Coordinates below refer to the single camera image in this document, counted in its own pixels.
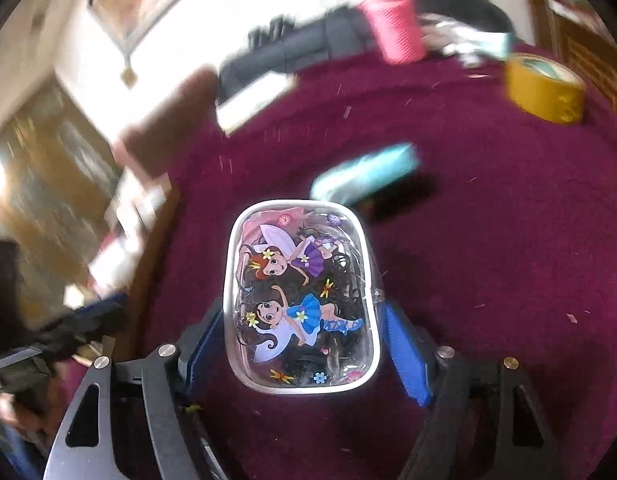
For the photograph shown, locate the silver and teal packets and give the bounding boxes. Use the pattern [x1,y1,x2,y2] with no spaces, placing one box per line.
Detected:
[423,19,514,67]

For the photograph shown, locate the wooden brick pattern cabinet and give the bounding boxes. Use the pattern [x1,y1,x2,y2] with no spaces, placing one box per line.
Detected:
[521,0,617,113]

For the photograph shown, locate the maroon tablecloth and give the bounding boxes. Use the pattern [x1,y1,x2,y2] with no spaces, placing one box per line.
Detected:
[141,42,617,480]

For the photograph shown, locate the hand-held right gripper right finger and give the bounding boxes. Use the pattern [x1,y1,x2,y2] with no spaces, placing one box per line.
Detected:
[385,302,569,480]

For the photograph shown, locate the teal tube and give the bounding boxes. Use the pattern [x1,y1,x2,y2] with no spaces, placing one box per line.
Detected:
[311,144,420,206]

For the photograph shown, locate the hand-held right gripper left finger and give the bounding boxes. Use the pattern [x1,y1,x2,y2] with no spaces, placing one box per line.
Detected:
[43,299,234,480]

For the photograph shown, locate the yellow tape roll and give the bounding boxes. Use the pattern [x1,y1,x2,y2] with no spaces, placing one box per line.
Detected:
[503,54,587,125]

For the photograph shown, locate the white flat box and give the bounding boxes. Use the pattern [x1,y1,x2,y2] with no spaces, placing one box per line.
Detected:
[216,72,295,136]

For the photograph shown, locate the pink water bottle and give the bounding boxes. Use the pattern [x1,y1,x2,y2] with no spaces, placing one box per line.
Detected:
[358,0,425,65]

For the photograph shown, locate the brown chair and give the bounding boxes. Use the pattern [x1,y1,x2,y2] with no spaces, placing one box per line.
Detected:
[111,65,222,177]

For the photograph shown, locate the black sofa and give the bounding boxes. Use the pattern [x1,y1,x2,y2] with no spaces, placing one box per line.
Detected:
[218,0,514,97]

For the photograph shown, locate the clear cartoon print pouch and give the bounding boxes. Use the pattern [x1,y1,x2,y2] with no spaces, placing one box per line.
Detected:
[223,200,386,395]

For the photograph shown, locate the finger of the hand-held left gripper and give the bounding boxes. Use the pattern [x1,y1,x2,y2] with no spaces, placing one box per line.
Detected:
[33,292,126,361]

